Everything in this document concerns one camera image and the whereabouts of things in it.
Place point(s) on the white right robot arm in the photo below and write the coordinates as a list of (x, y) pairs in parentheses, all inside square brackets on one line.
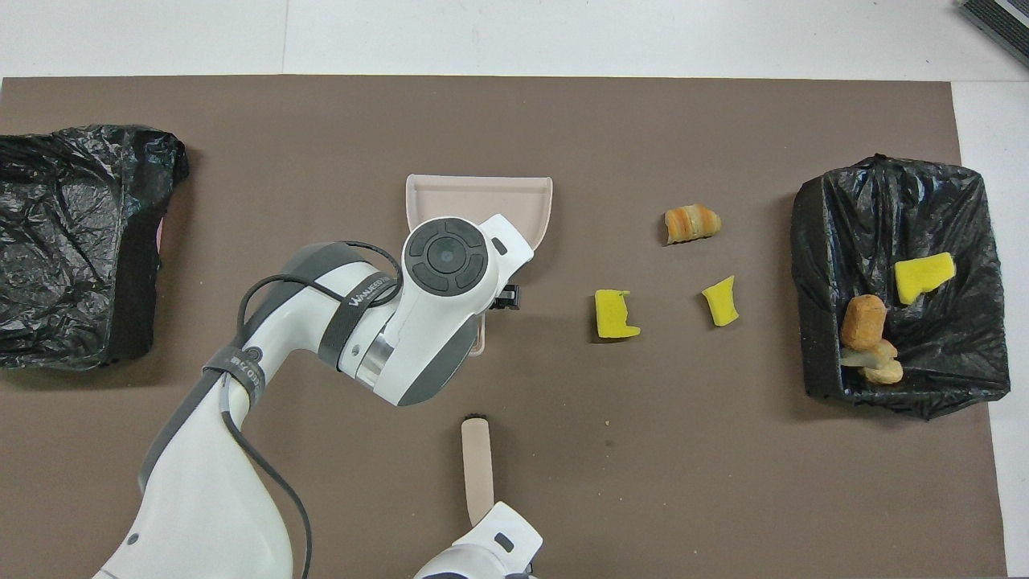
[(482, 563)]

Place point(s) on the beige hand brush black bristles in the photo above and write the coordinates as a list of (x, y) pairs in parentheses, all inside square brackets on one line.
[(477, 466)]

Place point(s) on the yellow sponge piece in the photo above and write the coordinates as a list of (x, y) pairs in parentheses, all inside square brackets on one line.
[(721, 304), (923, 277), (612, 315)]

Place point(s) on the beige plastic dustpan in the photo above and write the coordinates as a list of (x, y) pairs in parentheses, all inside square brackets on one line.
[(466, 197)]

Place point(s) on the black bag-lined trash bin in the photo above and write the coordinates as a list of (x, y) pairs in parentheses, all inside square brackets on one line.
[(949, 362), (64, 241)]

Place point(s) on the pale flaky pastry piece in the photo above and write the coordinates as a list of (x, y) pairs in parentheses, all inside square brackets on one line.
[(883, 351)]

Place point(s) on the crusty bread chunk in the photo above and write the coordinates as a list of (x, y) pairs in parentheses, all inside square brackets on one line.
[(886, 372)]

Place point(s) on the brown bread roll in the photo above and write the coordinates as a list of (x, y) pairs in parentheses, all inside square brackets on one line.
[(864, 322)]

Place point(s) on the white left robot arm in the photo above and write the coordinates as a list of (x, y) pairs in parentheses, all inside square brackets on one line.
[(209, 498)]

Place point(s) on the dark grey ribbed panel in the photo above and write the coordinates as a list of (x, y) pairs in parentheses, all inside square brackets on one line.
[(1005, 20)]

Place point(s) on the brown table mat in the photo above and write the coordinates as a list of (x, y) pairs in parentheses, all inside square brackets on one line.
[(643, 129)]

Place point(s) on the striped orange croissant piece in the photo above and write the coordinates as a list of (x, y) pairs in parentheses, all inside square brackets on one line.
[(691, 223)]

